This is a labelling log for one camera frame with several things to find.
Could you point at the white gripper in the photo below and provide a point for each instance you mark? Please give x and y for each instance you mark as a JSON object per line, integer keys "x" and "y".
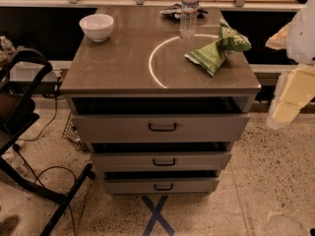
{"x": 303, "y": 36}

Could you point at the green jalapeno chip bag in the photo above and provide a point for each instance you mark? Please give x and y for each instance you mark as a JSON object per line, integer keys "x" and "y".
{"x": 212, "y": 56}

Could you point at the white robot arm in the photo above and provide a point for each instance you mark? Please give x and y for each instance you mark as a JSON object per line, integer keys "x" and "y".
{"x": 298, "y": 36}

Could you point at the white ceramic bowl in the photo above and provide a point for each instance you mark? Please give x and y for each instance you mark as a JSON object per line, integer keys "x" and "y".
{"x": 97, "y": 27}

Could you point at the middle grey drawer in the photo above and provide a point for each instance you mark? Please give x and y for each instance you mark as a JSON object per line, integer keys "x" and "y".
{"x": 160, "y": 161}

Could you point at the grey drawer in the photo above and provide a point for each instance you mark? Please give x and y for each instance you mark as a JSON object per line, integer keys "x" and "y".
{"x": 160, "y": 161}
{"x": 163, "y": 128}
{"x": 161, "y": 186}

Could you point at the top grey drawer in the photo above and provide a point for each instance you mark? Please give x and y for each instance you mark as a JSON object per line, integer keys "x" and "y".
{"x": 163, "y": 128}

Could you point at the clear plastic water bottle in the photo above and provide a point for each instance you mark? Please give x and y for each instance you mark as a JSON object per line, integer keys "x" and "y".
{"x": 188, "y": 17}

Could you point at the bottom grey drawer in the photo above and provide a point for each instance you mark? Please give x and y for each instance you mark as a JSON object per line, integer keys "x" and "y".
{"x": 161, "y": 186}

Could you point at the dark crumpled snack wrapper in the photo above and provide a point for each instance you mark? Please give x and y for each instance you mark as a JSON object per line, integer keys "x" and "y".
{"x": 174, "y": 11}

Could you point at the grey drawer cabinet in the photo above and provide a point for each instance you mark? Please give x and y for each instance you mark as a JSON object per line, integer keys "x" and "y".
{"x": 141, "y": 70}

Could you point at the wire mesh basket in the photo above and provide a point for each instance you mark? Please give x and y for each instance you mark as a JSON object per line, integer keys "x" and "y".
{"x": 70, "y": 134}

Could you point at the black folding chair frame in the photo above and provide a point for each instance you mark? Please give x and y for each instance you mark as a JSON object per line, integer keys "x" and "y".
{"x": 16, "y": 116}

